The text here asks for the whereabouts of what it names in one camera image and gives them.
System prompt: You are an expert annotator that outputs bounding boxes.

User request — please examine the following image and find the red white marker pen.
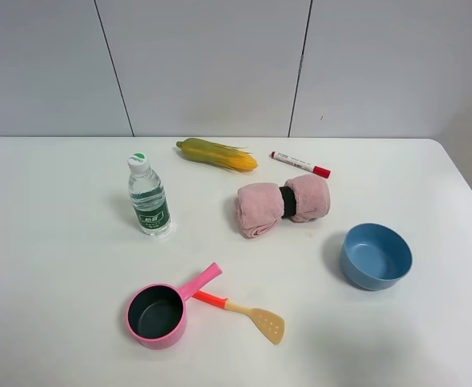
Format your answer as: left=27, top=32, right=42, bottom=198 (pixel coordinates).
left=271, top=152, right=331, bottom=179

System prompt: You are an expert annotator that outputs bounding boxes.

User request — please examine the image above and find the rolled pink towel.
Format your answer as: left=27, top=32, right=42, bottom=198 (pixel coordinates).
left=235, top=175, right=330, bottom=239

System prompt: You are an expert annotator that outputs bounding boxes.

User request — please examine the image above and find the yellow toy corn cob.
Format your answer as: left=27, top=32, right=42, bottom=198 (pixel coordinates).
left=176, top=138, right=259, bottom=173

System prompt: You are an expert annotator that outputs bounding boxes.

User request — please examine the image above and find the clear plastic water bottle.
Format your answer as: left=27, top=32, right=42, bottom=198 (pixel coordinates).
left=127, top=152, right=171, bottom=236

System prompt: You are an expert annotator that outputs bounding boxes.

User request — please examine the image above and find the orange beige toy spatula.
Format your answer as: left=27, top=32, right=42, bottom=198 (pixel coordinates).
left=193, top=290, right=285, bottom=345

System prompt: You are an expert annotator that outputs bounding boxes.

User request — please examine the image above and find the pink toy saucepan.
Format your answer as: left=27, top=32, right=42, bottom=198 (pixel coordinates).
left=126, top=263, right=222, bottom=350

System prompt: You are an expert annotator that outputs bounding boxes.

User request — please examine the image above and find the blue plastic bowl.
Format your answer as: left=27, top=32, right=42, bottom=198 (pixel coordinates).
left=340, top=223, right=413, bottom=291

